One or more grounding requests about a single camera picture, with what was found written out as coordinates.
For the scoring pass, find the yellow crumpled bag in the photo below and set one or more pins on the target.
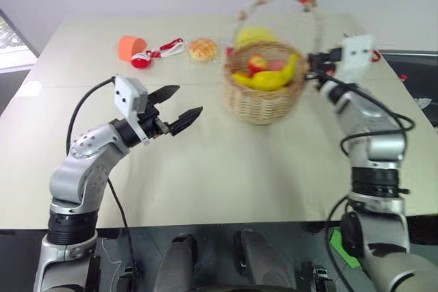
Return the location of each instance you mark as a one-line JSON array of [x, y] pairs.
[[255, 35]]

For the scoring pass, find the red and white ribbon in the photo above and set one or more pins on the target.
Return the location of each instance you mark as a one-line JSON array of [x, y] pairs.
[[169, 47]]

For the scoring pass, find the pink peach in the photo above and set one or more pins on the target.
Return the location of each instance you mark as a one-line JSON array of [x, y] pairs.
[[277, 65]]

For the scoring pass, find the red ball toy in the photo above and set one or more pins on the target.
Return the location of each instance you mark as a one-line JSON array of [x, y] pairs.
[[141, 61]]

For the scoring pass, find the small red object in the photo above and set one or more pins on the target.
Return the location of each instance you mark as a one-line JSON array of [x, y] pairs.
[[375, 56]]

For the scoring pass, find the green strip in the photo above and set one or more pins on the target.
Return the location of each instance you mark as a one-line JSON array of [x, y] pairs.
[[338, 247]]

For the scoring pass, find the dark rounded shape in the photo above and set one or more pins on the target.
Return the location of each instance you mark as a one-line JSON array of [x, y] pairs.
[[178, 264]]

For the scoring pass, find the wrapped bread bun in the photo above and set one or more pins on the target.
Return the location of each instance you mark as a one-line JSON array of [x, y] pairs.
[[203, 49]]

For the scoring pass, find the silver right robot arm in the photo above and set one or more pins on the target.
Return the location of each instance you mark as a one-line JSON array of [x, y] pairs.
[[380, 148]]

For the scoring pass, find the yellow banana bunch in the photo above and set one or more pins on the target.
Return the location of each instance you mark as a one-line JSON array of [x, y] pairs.
[[267, 81]]

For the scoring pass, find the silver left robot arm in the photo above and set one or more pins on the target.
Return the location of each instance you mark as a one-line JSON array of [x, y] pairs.
[[85, 165]]

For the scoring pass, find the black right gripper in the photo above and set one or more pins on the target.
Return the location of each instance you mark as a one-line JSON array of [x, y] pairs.
[[330, 63]]

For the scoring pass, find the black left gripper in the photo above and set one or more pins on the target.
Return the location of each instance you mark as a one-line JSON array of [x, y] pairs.
[[150, 122]]

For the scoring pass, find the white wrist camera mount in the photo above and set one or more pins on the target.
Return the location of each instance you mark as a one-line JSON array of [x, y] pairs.
[[356, 54], [125, 95]]

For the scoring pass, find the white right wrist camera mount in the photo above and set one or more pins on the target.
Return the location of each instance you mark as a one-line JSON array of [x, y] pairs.
[[356, 54]]

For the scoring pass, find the red apple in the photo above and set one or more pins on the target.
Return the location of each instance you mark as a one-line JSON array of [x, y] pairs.
[[256, 64]]

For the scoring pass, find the orange cup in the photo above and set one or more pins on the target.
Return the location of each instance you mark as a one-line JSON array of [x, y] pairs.
[[130, 46]]

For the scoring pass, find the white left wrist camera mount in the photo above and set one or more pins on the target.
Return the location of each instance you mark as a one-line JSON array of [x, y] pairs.
[[125, 95]]

